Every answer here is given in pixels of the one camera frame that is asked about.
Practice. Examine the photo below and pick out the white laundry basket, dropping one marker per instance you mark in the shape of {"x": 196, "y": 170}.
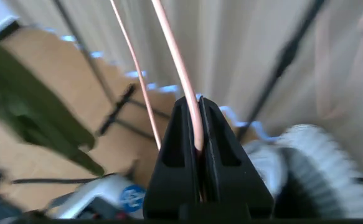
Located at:
{"x": 318, "y": 146}

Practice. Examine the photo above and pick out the black clothes rack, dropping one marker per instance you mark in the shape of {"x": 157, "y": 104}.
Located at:
{"x": 282, "y": 62}

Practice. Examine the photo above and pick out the beige curtain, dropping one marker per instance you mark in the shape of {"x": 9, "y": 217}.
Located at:
{"x": 231, "y": 46}

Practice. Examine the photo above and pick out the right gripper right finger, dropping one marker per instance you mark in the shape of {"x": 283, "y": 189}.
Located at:
{"x": 231, "y": 193}

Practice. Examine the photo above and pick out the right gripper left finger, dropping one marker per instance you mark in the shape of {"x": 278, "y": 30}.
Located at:
{"x": 172, "y": 193}

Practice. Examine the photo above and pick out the green long-sleeved shirt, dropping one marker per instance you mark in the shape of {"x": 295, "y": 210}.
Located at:
{"x": 28, "y": 102}

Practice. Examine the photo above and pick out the pink clothes hanger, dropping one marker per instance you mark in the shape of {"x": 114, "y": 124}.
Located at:
{"x": 181, "y": 71}

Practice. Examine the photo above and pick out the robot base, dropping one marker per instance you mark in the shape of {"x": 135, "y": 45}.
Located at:
{"x": 100, "y": 193}

